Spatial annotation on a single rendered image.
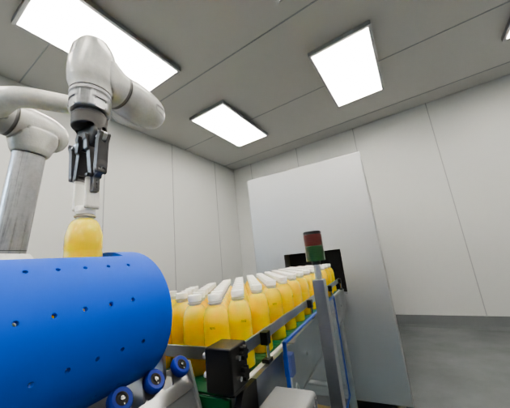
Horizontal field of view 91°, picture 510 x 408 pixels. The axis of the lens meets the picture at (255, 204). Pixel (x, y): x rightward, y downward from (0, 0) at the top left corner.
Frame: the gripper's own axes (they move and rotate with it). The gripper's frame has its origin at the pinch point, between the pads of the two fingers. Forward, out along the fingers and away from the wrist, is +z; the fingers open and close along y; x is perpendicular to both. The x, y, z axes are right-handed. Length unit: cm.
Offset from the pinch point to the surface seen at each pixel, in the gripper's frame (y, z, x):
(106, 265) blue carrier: 9.4, 16.1, -0.9
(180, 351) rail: 3.4, 39.9, 23.7
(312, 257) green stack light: 35, 19, 52
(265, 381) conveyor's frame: 23, 49, 34
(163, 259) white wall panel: -254, 2, 255
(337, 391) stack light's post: 36, 58, 53
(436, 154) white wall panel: 154, -114, 429
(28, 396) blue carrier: 13.9, 32.0, -13.3
